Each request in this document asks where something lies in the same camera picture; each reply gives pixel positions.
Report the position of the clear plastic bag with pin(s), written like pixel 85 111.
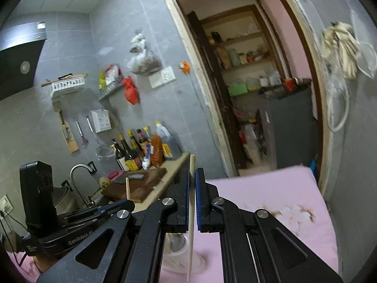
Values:
pixel 366 64

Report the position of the metal wall shelf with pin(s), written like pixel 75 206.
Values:
pixel 111 90

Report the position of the orange wall hook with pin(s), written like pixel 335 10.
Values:
pixel 184 66

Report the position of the pink floral tablecloth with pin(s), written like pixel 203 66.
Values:
pixel 279 188

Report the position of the dark sauce bottle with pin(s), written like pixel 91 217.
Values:
pixel 144 138
pixel 131 153
pixel 135 140
pixel 119 154

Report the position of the blue and white packet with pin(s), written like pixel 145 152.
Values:
pixel 146 159

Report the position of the dark grey cabinet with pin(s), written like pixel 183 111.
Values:
pixel 290 129

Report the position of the yellow seasoning packet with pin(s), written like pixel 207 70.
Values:
pixel 168 151

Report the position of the white wall box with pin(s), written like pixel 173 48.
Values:
pixel 101 120

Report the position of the plastic bag with dark contents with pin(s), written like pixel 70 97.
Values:
pixel 143 60

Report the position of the wooden door frame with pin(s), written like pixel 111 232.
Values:
pixel 187 50

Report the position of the white perforated utensil holder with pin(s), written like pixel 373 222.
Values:
pixel 176 252

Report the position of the wooden pantry shelves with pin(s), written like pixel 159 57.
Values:
pixel 241 47

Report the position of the red plastic bag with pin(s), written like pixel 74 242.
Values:
pixel 131 90

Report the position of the hanging wooden board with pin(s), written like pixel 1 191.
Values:
pixel 68 135

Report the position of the clear oil bottle yellow cap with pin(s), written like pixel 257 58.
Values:
pixel 167 141

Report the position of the chrome faucet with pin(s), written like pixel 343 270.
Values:
pixel 80 175

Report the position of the white wall socket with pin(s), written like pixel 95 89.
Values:
pixel 162 77

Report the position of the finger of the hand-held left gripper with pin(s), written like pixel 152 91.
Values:
pixel 88 219
pixel 117 205

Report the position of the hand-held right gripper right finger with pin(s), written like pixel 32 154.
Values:
pixel 201 203

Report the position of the white wall rack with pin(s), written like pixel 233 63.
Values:
pixel 69 84

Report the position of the person's left hand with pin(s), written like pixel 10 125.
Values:
pixel 44 263

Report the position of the beige cloth bags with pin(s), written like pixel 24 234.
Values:
pixel 346 62

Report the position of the black range hood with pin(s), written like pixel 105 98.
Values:
pixel 19 64

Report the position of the hanging metal strainer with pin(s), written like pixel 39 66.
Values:
pixel 104 153

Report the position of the red cup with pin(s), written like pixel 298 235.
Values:
pixel 289 84

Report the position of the brown cutting board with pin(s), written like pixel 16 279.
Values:
pixel 138 184

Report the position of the wooden chopstick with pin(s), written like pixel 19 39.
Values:
pixel 190 241
pixel 128 188

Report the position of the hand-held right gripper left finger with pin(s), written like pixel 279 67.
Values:
pixel 185 203

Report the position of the green plastic container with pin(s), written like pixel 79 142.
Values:
pixel 237 90

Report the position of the brown sauce pouch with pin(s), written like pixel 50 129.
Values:
pixel 157 151

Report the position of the kitchen counter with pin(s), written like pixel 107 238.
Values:
pixel 173 172

